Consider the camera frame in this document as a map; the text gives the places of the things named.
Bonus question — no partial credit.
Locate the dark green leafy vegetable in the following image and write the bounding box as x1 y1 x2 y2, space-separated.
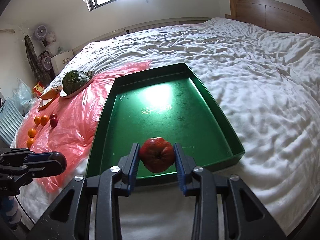
62 70 92 95

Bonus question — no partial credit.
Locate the translucent blue plastic bag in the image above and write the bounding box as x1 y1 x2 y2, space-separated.
12 77 36 116

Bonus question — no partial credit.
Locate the plaid scarf on rack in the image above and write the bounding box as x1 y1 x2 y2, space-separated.
24 35 52 87

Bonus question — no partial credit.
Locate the red apple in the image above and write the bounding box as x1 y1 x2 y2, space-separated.
50 118 59 128
49 113 57 120

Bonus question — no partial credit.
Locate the black-rimmed white plate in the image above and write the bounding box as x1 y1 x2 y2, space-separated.
60 70 95 99

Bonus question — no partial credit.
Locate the white bed quilt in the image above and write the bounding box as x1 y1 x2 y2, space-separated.
65 18 319 234

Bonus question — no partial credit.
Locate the blue white glove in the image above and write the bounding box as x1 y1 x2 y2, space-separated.
0 196 22 230

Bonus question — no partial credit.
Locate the large mandarin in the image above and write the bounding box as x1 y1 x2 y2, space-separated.
27 137 35 148

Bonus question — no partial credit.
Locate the lower purple fan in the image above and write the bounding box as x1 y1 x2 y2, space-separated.
41 56 52 70

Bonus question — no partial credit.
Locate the green shallow tray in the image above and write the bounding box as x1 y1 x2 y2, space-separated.
86 63 245 177

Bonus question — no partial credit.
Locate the small orange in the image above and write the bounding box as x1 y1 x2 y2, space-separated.
34 116 41 126

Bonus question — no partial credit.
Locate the orange carrot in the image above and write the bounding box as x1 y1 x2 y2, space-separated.
40 86 62 100

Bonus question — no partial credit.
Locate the wooden headboard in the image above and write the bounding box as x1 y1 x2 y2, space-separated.
225 0 319 37

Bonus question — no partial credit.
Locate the light blue suitcase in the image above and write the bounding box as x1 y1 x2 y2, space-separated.
0 100 23 146

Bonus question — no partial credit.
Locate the upper purple fan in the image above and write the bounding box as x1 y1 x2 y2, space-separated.
33 25 47 41

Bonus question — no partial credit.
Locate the orange-rimmed oval dish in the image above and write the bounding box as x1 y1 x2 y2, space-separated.
39 94 60 110

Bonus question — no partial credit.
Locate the purple fan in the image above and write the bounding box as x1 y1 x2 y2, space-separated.
41 56 52 70
33 25 47 41

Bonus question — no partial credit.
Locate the mandarin orange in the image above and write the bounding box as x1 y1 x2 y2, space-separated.
40 115 50 126

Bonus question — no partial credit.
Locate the red yellow snack box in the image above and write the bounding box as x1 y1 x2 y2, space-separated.
31 81 45 98

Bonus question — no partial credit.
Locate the ribbed red tomato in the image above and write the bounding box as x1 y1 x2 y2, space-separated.
139 137 175 173

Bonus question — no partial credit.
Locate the red apple back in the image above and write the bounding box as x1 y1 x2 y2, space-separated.
49 113 57 120

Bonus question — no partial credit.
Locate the white cardboard box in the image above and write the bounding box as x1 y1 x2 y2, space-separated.
51 50 74 75

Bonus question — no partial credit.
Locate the pink plastic sheet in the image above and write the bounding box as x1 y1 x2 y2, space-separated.
14 61 151 193

